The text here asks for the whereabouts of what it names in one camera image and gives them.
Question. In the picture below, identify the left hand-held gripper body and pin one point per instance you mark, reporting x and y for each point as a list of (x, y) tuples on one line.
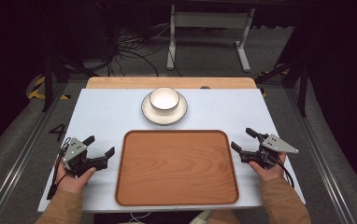
[(75, 150)]

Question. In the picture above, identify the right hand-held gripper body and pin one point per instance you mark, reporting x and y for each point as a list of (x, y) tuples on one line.
[(276, 145)]

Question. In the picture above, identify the person's right hand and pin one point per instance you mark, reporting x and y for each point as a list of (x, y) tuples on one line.
[(270, 174)]

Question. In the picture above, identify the person's left hand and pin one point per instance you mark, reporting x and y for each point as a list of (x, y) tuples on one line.
[(72, 183)]

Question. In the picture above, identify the white table cover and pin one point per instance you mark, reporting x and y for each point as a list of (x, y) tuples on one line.
[(105, 115)]

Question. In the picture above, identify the black tripod stand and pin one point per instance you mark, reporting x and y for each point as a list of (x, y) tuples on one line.
[(47, 88), (302, 93)]

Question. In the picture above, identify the wooden tray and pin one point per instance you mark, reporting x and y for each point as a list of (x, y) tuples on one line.
[(176, 169)]

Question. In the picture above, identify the white plate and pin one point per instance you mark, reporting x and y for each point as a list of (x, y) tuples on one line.
[(164, 118)]

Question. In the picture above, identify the yellow black floor tape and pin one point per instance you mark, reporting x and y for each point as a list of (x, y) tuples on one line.
[(33, 93)]

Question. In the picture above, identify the white bowl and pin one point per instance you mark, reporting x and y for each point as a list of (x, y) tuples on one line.
[(164, 98)]

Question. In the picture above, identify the white metal stand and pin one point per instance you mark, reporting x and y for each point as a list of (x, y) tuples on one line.
[(211, 19)]

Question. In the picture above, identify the aluminium floor rail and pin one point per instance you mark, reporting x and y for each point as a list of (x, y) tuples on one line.
[(21, 158), (320, 155)]

